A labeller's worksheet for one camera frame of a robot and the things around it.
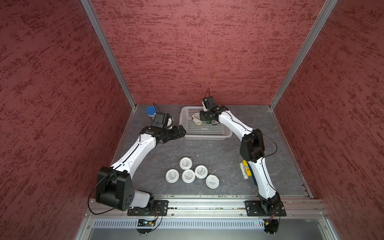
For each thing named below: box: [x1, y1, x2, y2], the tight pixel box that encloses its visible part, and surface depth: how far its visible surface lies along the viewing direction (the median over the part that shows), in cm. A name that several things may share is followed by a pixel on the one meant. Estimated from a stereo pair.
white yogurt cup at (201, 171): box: [194, 165, 209, 179], surface depth 81 cm
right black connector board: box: [262, 219, 279, 236], surface depth 72 cm
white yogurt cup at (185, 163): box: [179, 157, 193, 170], surface depth 85 cm
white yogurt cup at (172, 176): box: [165, 168, 180, 184], surface depth 80 cm
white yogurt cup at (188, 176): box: [181, 169, 196, 184], surface depth 79 cm
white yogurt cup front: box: [205, 174, 220, 189], surface depth 79 cm
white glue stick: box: [239, 163, 249, 180], surface depth 87 cm
